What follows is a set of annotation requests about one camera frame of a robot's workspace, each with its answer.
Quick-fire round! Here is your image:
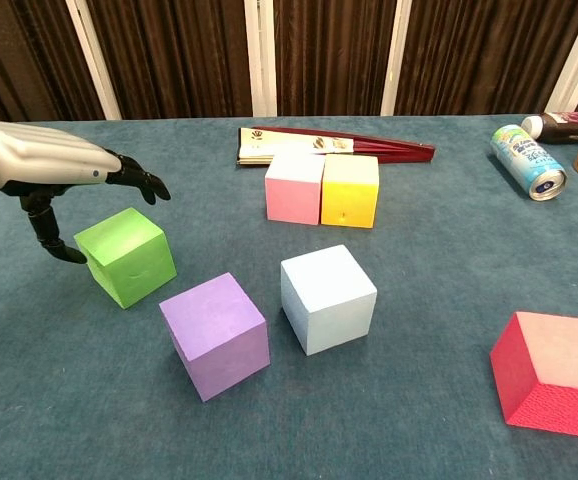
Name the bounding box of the light blue foam cube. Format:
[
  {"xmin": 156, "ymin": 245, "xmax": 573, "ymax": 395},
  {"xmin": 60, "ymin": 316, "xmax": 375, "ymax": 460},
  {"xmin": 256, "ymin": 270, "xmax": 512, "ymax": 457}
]
[{"xmin": 279, "ymin": 244, "xmax": 378, "ymax": 357}]

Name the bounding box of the red paper folding fan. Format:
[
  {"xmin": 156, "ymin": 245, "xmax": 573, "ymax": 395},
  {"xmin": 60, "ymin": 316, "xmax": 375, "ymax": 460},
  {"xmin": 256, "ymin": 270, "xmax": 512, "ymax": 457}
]
[{"xmin": 235, "ymin": 125, "xmax": 437, "ymax": 168}]

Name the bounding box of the purple foam cube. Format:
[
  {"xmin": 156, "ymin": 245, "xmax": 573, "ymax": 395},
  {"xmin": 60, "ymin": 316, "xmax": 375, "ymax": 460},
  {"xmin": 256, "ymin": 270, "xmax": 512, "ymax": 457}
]
[{"xmin": 158, "ymin": 272, "xmax": 272, "ymax": 403}]

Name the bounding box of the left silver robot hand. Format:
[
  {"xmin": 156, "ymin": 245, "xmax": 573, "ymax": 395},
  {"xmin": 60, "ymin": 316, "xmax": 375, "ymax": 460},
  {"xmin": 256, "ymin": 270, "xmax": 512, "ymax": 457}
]
[{"xmin": 0, "ymin": 118, "xmax": 172, "ymax": 265}]

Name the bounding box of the pink foam cube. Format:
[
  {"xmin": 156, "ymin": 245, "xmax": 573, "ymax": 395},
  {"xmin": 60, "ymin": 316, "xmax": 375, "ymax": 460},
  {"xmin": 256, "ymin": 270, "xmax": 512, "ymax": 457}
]
[{"xmin": 264, "ymin": 152, "xmax": 326, "ymax": 226}]

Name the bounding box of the light blue drink can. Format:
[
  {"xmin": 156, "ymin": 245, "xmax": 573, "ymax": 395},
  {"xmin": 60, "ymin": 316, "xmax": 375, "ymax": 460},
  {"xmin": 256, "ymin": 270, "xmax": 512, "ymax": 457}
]
[{"xmin": 489, "ymin": 124, "xmax": 568, "ymax": 202}]

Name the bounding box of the green foam cube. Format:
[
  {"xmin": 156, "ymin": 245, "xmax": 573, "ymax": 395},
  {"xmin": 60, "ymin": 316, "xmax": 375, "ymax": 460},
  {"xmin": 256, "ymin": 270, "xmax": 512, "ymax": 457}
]
[{"xmin": 73, "ymin": 206, "xmax": 178, "ymax": 310}]

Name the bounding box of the yellow foam cube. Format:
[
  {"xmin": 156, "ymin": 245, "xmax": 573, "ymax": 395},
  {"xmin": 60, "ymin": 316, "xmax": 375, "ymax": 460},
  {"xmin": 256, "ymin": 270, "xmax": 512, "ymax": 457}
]
[{"xmin": 320, "ymin": 153, "xmax": 380, "ymax": 230}]

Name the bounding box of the dark grape juice bottle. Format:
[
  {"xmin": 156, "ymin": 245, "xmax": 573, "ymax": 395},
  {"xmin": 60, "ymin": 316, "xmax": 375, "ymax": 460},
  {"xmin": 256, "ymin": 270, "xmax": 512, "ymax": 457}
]
[{"xmin": 520, "ymin": 110, "xmax": 578, "ymax": 146}]

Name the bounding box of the red foam cube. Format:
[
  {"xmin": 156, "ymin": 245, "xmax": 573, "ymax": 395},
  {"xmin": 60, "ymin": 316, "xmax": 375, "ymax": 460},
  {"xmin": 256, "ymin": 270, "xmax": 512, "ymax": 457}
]
[{"xmin": 489, "ymin": 310, "xmax": 578, "ymax": 440}]

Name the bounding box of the teal felt table cover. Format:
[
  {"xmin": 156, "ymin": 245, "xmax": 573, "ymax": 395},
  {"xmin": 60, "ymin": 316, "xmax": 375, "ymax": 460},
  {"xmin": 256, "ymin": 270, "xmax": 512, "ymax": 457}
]
[{"xmin": 0, "ymin": 113, "xmax": 578, "ymax": 480}]

